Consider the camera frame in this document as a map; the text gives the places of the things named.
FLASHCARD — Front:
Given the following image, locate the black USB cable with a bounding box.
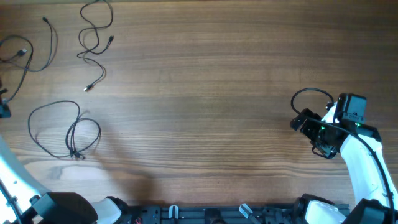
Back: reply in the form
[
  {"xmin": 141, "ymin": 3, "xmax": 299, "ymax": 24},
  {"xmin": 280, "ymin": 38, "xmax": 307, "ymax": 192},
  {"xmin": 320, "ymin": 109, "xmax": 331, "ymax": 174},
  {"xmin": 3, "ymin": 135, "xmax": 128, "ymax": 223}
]
[
  {"xmin": 0, "ymin": 16, "xmax": 58, "ymax": 107},
  {"xmin": 27, "ymin": 100, "xmax": 102, "ymax": 161},
  {"xmin": 76, "ymin": 0, "xmax": 114, "ymax": 93}
]

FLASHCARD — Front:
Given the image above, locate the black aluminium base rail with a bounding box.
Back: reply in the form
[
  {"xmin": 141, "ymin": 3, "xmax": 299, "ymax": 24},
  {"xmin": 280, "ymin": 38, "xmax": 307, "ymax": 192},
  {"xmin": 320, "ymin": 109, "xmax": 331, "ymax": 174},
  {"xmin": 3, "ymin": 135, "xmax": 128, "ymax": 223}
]
[{"xmin": 127, "ymin": 203, "xmax": 306, "ymax": 224}]

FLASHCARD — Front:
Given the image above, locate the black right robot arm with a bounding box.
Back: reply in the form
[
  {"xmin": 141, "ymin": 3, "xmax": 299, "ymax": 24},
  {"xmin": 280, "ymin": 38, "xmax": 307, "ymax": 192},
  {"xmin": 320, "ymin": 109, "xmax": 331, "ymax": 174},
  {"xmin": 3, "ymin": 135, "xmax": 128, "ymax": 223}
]
[{"xmin": 290, "ymin": 93, "xmax": 397, "ymax": 223}]

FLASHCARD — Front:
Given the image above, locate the black right camera cable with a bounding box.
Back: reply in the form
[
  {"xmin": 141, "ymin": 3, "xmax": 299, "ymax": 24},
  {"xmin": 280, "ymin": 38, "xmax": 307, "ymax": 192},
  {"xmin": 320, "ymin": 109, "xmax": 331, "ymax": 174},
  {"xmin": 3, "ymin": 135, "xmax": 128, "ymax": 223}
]
[{"xmin": 290, "ymin": 87, "xmax": 396, "ymax": 215}]

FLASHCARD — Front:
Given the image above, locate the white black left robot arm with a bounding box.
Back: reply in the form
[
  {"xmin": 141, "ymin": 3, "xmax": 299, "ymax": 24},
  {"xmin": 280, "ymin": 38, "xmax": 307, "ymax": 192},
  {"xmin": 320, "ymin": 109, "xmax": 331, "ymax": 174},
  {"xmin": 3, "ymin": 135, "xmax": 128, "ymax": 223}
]
[{"xmin": 1, "ymin": 139, "xmax": 132, "ymax": 224}]

